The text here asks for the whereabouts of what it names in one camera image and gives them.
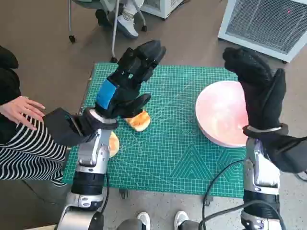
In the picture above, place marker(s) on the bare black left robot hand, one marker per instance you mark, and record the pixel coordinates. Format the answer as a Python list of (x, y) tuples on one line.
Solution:
[(124, 79)]

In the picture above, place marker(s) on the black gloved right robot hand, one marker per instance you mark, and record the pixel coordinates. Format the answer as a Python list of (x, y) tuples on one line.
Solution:
[(261, 95)]

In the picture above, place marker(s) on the pink bowl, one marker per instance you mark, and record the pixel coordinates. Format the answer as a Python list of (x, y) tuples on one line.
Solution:
[(220, 115)]

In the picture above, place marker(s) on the long striped toy bread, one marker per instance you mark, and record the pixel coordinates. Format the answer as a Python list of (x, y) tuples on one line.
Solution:
[(140, 122)]

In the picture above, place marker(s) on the round toy bread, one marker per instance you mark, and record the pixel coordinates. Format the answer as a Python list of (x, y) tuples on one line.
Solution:
[(114, 143)]

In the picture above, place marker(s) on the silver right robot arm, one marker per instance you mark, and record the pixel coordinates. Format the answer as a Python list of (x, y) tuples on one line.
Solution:
[(261, 172)]

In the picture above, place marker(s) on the grey chair with casters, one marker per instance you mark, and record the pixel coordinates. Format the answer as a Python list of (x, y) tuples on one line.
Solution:
[(114, 36)]

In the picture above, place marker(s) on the person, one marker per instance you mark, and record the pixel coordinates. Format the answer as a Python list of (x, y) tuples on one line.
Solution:
[(24, 148), (127, 24)]

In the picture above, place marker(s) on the white unit with metal grille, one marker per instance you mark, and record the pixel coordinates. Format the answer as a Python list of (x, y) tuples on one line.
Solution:
[(263, 24)]

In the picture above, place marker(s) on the white cabinet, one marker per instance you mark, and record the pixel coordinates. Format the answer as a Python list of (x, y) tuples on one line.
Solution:
[(165, 9)]

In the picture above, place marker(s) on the green cutting mat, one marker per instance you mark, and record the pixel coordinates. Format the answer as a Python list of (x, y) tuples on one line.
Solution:
[(156, 155)]

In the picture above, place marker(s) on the black table caster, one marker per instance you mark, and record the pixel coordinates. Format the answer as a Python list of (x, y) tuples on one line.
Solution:
[(123, 193), (208, 200)]

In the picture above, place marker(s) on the robot right leg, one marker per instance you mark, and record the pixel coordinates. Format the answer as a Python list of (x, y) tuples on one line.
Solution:
[(181, 218)]

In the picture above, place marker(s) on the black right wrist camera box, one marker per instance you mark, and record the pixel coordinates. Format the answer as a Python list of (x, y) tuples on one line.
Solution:
[(287, 153)]

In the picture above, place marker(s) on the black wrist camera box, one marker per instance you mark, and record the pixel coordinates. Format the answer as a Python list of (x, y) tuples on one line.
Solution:
[(287, 153), (60, 129)]

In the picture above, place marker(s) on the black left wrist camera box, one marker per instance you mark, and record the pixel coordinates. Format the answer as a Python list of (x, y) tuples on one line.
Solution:
[(60, 129)]

